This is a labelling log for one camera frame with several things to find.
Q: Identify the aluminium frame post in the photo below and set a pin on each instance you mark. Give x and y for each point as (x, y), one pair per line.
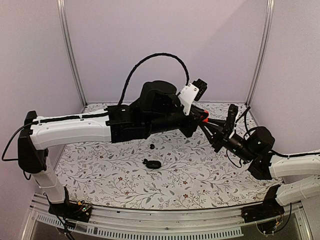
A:
(270, 4)
(69, 50)

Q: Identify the black earbud charging case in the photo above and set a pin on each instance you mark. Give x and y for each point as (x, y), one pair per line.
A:
(153, 164)

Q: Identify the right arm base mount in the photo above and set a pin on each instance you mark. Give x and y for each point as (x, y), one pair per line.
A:
(269, 207)

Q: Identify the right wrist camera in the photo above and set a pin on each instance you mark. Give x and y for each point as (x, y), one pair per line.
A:
(231, 116)

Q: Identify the red earbud charging case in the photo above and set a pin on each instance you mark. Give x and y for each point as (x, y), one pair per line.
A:
(205, 116)

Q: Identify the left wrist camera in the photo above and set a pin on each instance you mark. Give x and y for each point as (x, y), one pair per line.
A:
(190, 93)

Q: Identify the aluminium front rail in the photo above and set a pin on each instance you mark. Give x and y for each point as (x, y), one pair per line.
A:
(110, 223)

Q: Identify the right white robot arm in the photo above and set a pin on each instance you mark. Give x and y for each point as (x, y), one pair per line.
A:
(265, 164)

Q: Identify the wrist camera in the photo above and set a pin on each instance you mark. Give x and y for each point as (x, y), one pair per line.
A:
(190, 93)
(231, 116)

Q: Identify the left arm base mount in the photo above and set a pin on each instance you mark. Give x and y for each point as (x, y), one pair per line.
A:
(80, 211)

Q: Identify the black earbud near case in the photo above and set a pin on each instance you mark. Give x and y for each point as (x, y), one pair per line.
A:
(144, 161)

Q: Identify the left aluminium frame post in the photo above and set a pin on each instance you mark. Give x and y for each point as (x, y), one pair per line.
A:
(69, 50)

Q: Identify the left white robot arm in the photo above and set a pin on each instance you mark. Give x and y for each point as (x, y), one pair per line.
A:
(159, 108)

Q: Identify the floral patterned table mat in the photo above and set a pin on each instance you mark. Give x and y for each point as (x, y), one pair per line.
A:
(192, 175)

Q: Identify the right aluminium frame post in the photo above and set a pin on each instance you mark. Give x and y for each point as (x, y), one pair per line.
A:
(270, 4)

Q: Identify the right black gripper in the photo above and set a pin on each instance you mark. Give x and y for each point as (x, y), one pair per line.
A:
(220, 140)

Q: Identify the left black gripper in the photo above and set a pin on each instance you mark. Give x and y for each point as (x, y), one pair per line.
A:
(197, 113)

